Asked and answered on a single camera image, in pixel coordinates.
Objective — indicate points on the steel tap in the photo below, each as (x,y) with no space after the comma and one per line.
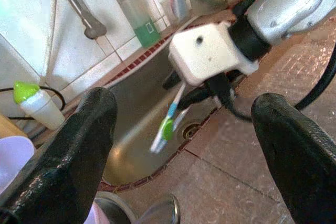
(89,22)

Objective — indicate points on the blue green white brush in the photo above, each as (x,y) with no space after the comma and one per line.
(168,127)

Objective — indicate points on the purple plastic bowl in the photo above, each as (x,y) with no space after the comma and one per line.
(13,161)
(97,215)

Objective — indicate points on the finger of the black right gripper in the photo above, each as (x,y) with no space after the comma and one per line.
(194,98)
(172,80)

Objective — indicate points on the steel bowl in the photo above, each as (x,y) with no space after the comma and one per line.
(113,203)

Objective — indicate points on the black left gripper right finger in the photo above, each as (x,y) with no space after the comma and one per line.
(302,169)

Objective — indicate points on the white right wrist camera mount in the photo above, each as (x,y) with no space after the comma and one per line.
(204,51)

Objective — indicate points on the white bottle green cap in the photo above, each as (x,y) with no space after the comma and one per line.
(42,111)

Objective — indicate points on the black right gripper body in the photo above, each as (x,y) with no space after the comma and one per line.
(220,90)

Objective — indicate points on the clear bottle green liquid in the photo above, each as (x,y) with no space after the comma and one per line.
(145,33)

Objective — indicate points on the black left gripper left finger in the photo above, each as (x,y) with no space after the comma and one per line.
(65,169)

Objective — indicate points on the steel kitchen sink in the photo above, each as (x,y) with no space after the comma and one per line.
(136,103)

